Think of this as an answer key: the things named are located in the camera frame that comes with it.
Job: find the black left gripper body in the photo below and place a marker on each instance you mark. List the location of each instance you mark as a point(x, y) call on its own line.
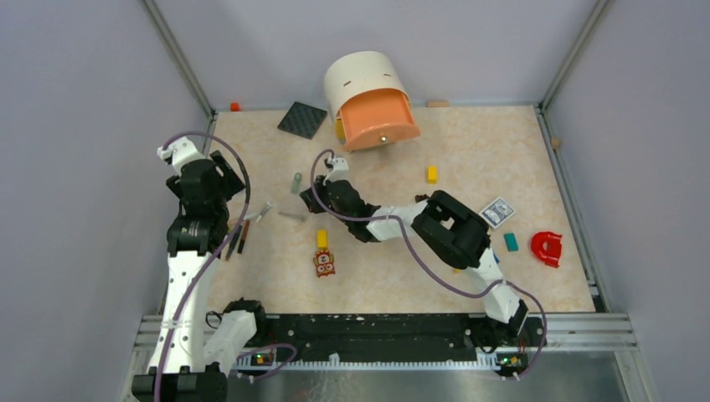
point(222, 207)

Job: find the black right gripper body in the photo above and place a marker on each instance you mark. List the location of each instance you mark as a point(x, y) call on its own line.
point(318, 205)

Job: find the dark eyeliner pencil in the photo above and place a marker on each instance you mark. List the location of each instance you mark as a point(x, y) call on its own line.
point(233, 242)

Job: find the small silver white tube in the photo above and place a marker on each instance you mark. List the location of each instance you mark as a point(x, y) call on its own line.
point(264, 210)

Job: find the small red glass vial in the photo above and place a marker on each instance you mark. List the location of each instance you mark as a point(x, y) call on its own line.
point(243, 236)

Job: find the green tube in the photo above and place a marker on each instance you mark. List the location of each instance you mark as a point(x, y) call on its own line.
point(296, 183)

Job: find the peach top drawer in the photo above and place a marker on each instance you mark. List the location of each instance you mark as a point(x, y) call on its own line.
point(376, 118)

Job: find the cream round drawer organizer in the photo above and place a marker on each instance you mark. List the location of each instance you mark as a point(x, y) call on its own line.
point(357, 73)

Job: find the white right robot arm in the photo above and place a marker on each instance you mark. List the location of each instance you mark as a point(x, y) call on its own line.
point(455, 233)

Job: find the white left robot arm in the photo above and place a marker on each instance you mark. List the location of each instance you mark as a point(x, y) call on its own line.
point(185, 367)

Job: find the yellow rectangular block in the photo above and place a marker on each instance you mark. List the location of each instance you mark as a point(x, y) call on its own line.
point(321, 239)

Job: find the red owl number puzzle piece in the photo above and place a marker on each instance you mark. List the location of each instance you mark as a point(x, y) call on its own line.
point(324, 263)

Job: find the black textured square mat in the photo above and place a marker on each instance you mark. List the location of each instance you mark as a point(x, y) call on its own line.
point(302, 120)

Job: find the yellow block near drawer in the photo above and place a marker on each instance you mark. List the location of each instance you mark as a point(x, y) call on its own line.
point(431, 174)

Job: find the wooden block at back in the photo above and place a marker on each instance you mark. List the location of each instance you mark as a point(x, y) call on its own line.
point(437, 103)

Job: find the teal small block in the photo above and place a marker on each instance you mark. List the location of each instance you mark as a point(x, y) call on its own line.
point(511, 242)

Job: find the red plastic clip toy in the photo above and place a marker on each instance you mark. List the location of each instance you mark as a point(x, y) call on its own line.
point(547, 247)

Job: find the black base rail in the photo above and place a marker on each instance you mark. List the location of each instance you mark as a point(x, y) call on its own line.
point(394, 338)

